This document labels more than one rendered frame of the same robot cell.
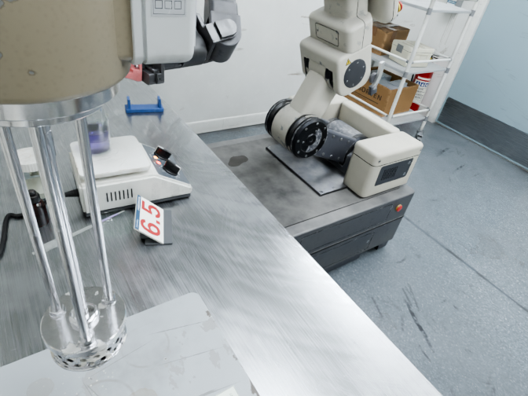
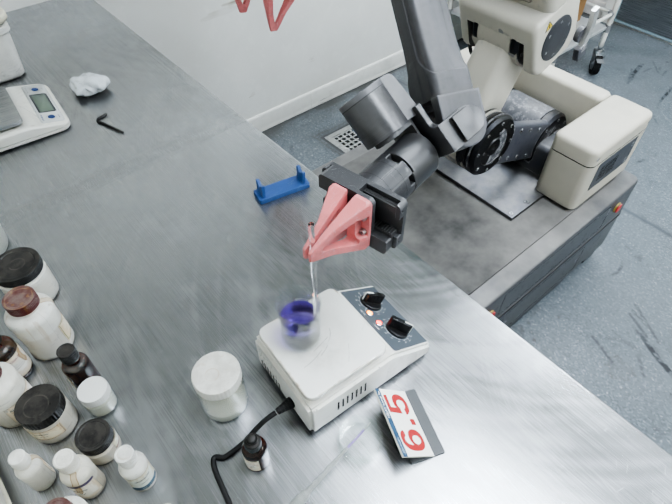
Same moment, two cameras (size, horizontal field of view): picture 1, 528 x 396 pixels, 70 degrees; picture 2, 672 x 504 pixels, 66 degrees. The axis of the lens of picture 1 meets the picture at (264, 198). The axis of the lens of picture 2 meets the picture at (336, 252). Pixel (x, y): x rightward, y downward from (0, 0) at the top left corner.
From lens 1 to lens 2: 39 cm
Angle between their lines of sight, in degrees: 12
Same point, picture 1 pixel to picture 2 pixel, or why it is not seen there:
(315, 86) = (494, 66)
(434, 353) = not seen: outside the picture
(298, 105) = not seen: hidden behind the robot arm
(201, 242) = (479, 438)
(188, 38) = not seen: outside the picture
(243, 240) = (531, 418)
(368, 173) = (580, 177)
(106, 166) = (332, 369)
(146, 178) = (383, 365)
